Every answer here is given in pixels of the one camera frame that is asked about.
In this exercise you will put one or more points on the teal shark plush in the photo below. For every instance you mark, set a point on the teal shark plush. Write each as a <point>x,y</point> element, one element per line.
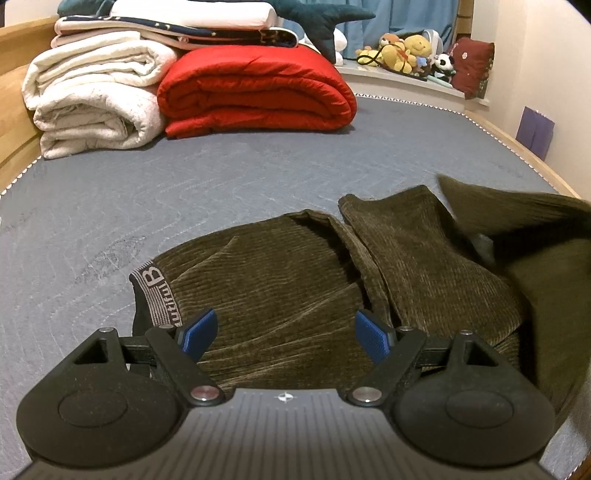
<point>319,21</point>

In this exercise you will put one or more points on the red folded quilt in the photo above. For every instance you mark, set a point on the red folded quilt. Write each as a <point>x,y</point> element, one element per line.
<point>236,88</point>

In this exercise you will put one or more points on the white folded blanket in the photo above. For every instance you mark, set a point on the white folded blanket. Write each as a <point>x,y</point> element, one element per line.
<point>97,93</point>

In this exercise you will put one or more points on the dark red cushion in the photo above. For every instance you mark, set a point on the dark red cushion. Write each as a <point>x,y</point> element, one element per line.
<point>473,61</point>

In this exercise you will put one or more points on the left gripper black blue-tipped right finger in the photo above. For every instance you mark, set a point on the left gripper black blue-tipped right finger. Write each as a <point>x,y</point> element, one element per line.
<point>456,400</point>

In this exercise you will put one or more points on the wooden bed frame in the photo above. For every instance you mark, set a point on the wooden bed frame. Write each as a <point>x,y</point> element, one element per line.
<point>20,150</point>

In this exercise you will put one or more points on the purple folder on wall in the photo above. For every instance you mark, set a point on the purple folder on wall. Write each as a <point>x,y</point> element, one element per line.
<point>535,132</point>

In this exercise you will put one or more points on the dark star-pattern folded blanket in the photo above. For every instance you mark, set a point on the dark star-pattern folded blanket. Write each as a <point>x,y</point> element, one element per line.
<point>73,28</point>

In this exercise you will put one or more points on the grey quilted mattress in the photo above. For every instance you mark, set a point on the grey quilted mattress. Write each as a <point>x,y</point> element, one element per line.
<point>73,229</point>

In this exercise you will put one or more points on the white pillow on stack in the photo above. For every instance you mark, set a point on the white pillow on stack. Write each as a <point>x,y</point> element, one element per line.
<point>201,14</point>

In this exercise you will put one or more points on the yellow plush toy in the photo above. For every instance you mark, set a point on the yellow plush toy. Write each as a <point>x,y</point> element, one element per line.
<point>408,56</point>

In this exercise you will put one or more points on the olive corduroy pants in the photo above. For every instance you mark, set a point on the olive corduroy pants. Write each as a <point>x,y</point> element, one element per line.
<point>513,267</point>

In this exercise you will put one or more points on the white plush toy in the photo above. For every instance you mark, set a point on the white plush toy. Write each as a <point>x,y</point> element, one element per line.
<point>340,46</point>

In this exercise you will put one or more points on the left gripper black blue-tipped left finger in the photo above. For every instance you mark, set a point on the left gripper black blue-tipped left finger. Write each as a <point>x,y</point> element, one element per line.
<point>115,399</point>

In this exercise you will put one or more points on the blue curtain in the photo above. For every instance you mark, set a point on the blue curtain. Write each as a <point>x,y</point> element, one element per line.
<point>400,17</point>

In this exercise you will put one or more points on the panda plush toy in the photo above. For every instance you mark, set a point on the panda plush toy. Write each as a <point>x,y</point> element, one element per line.
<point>443,67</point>

